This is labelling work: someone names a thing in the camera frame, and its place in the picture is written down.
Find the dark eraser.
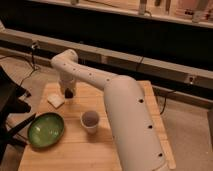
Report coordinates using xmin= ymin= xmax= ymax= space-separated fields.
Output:
xmin=65 ymin=88 xmax=74 ymax=99

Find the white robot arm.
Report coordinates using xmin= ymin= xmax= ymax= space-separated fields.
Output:
xmin=51 ymin=49 xmax=170 ymax=171

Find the white sponge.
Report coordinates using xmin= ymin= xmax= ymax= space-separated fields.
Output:
xmin=47 ymin=94 xmax=64 ymax=108

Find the green bowl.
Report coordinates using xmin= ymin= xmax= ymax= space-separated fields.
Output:
xmin=27 ymin=112 xmax=64 ymax=148

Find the black stand at left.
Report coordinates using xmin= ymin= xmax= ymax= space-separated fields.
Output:
xmin=0 ymin=65 xmax=35 ymax=163

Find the black cable on floor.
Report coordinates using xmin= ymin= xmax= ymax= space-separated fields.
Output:
xmin=0 ymin=44 xmax=42 ymax=88

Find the black cable at right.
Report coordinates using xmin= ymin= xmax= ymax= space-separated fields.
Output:
xmin=159 ymin=89 xmax=178 ymax=116

